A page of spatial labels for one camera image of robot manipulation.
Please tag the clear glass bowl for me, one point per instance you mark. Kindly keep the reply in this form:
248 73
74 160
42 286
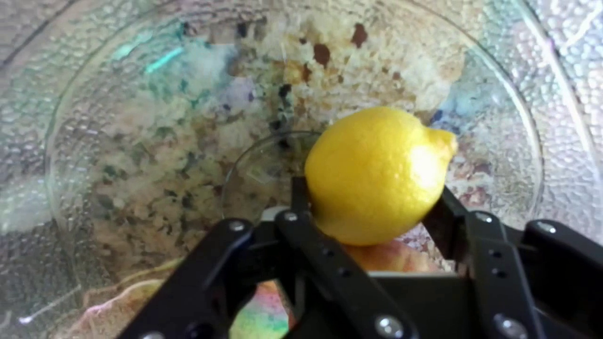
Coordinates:
157 124

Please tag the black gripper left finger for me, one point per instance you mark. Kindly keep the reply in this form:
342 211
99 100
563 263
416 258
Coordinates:
252 294

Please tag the yellow lemon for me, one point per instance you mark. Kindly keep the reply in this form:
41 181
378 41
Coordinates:
378 175

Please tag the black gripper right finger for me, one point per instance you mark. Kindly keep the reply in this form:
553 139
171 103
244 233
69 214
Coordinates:
540 288

